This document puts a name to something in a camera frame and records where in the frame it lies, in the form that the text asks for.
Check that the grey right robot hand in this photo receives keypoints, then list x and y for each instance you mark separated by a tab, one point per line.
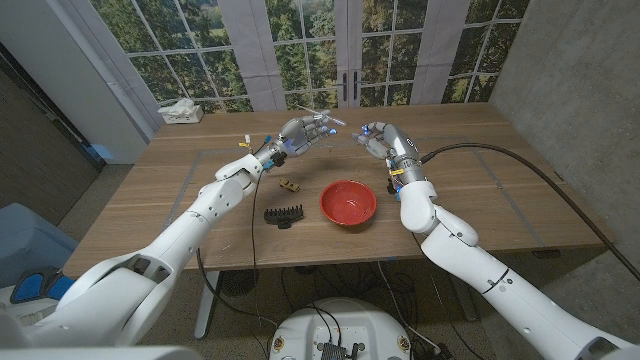
400	147

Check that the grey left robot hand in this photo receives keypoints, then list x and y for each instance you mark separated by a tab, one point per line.
295	140

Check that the clear plastic pipette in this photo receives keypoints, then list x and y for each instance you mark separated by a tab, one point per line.
336	120

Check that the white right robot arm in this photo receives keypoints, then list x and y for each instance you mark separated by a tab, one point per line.
475	270

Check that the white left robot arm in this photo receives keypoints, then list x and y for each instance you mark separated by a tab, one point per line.
165	250

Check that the red bowl plate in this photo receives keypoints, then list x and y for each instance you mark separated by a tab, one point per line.
347	202

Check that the small yellow toy car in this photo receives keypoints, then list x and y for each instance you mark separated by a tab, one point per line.
290	185

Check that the printed window backdrop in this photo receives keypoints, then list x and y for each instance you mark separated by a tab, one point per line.
300	50

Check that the white tissue box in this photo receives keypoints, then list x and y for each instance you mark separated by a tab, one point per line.
182	114

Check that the round black fan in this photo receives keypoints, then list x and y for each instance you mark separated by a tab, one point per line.
239	282

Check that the white robot torso base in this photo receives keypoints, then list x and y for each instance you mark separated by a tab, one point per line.
345	325

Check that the white table leg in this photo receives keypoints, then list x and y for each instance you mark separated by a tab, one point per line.
206	305

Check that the blue chair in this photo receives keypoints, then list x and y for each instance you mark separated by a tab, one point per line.
30	240

